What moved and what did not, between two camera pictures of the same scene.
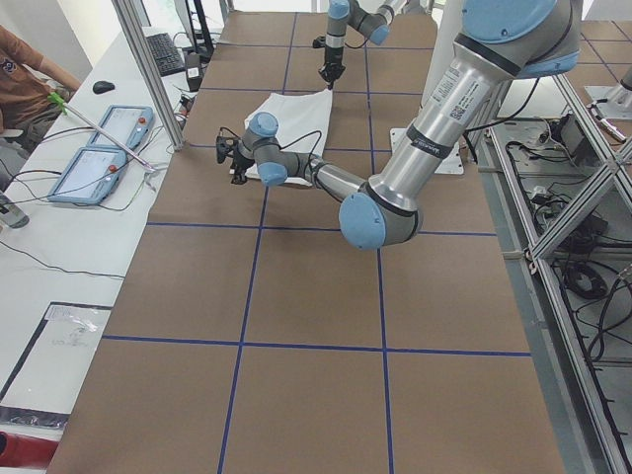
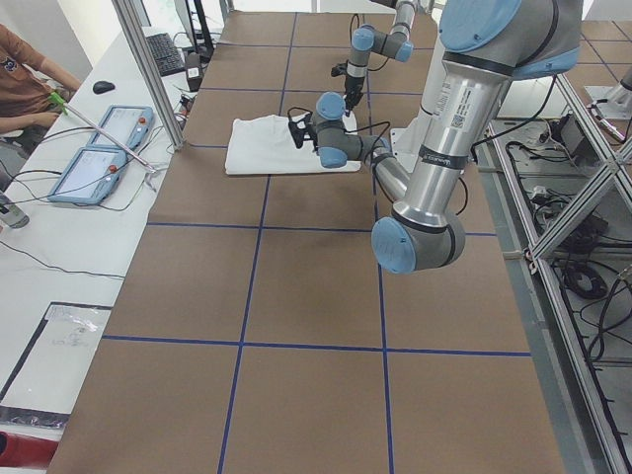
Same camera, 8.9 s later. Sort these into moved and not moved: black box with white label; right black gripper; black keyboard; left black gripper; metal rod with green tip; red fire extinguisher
Moved: left black gripper; right black gripper
Not moved: metal rod with green tip; red fire extinguisher; black keyboard; black box with white label
